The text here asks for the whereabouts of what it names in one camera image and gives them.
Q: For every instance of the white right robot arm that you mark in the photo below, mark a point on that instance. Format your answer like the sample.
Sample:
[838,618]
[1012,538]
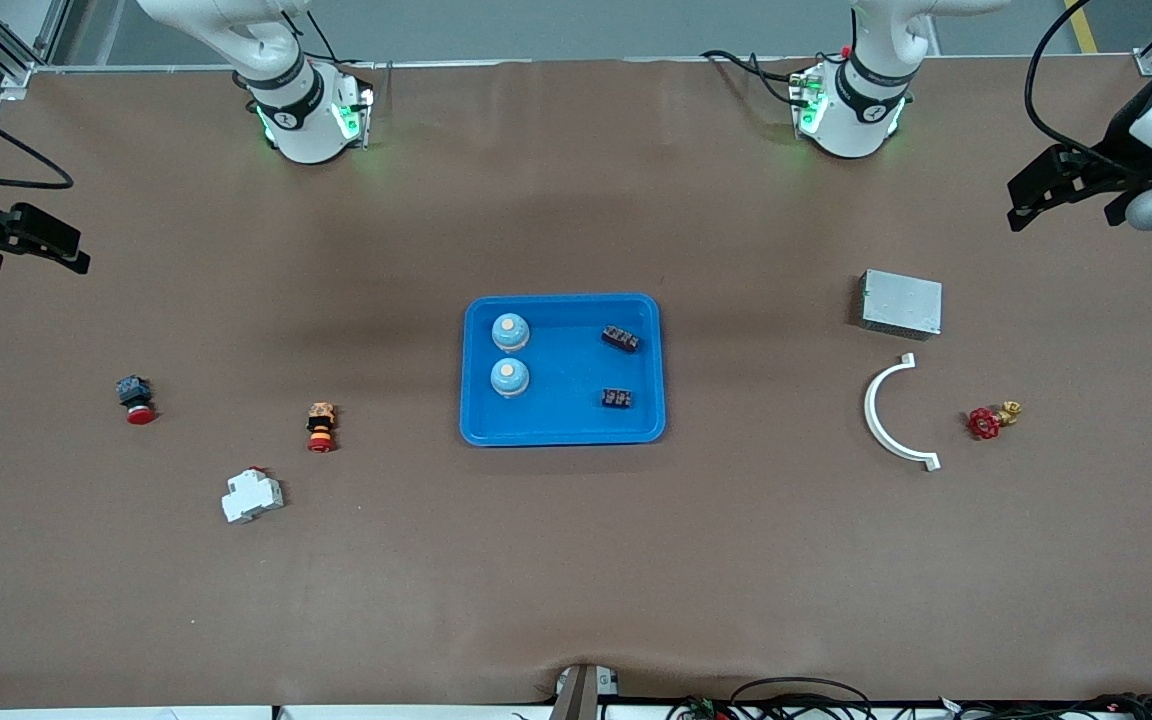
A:
[301,120]

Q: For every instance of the red mushroom button dark body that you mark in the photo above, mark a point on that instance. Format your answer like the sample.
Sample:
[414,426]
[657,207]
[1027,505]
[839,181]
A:
[139,413]

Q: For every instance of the metal bracket at table edge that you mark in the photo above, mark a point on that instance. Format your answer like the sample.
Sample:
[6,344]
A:
[576,695]

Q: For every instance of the light blue dome bell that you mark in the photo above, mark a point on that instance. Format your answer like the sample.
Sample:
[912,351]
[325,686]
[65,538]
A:
[510,335]
[509,380]

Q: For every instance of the white curved plastic bracket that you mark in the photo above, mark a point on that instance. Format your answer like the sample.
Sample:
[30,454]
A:
[869,412]

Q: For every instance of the blue plastic tray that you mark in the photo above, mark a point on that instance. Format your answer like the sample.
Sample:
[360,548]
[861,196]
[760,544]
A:
[566,410]

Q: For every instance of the white circuit breaker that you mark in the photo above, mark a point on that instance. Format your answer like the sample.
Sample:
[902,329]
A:
[251,497]

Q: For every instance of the black block capacitor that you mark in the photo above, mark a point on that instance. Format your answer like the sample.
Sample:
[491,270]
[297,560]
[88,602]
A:
[620,339]
[617,398]

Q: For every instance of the green lit base connector plate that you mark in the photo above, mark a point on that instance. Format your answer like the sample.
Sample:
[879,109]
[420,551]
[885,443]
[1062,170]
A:
[361,115]
[806,100]

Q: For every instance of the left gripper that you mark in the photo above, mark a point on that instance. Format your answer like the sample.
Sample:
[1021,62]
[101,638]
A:
[1114,142]

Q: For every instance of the brass valve red handwheel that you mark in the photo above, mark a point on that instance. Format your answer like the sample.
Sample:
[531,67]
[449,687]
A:
[983,424]

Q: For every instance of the red button switch orange body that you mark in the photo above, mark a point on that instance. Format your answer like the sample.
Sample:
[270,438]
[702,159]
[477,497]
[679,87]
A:
[321,425]

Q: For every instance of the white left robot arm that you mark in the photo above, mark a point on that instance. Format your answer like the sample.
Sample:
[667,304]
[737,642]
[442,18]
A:
[866,120]

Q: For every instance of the grey metal box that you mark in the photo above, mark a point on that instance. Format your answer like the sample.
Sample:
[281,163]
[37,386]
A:
[901,303]

